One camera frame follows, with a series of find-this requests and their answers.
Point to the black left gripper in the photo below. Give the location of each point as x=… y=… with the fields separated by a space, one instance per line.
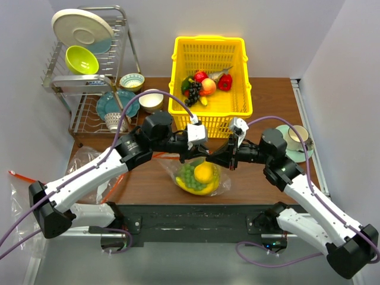
x=192 y=150

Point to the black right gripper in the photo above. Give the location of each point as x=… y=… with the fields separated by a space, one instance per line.
x=224 y=158

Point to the green toy grape bunch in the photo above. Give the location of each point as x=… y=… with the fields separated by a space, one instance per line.
x=185 y=178

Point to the clear zip top bag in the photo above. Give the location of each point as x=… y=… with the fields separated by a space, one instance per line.
x=171 y=164

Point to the yellow toy pear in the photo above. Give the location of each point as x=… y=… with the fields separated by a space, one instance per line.
x=204 y=172

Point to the yellow toy banana bunch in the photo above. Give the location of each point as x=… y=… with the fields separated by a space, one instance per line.
x=210 y=187

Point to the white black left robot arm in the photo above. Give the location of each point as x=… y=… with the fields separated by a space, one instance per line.
x=54 y=204

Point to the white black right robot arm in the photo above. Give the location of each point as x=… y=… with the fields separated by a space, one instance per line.
x=347 y=245

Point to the crumpled clear plastic bag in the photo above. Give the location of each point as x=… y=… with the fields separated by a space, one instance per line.
x=102 y=193

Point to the clear bag red zipper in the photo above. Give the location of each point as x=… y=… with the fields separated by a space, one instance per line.
x=35 y=246

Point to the white cream bowl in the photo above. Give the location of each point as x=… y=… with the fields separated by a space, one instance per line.
x=151 y=102

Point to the black toy grapes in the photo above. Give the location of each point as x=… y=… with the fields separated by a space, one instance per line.
x=192 y=93

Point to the cream enamel mug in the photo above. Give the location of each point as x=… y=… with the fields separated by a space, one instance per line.
x=294 y=137

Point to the dark green toy pepper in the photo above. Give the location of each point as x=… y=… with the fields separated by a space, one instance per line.
x=186 y=84

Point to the mint green saucer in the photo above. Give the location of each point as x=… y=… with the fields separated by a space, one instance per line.
x=296 y=156

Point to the toy peach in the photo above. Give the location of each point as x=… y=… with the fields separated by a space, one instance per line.
x=208 y=87

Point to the yellow plastic basket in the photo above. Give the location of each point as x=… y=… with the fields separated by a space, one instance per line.
x=214 y=54

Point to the teal patterned small bowl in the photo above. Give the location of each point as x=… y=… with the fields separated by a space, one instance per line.
x=132 y=82

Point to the grey toy fish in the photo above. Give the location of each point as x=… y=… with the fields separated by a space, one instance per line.
x=215 y=76

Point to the teal scalloped plate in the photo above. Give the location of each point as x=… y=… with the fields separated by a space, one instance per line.
x=108 y=104

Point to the metal dish rack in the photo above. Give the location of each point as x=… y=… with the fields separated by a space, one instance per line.
x=80 y=93

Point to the lime green bowl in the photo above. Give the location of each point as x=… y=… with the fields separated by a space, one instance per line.
x=80 y=61

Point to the large cream blue plate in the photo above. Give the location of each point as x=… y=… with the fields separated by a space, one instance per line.
x=77 y=27

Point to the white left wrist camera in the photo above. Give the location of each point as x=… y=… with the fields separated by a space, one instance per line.
x=197 y=134

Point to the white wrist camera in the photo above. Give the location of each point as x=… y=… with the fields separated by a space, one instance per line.
x=197 y=134
x=239 y=128

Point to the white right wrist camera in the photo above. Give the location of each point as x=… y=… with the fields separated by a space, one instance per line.
x=239 y=128

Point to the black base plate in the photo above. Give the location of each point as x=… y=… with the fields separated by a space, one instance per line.
x=208 y=223

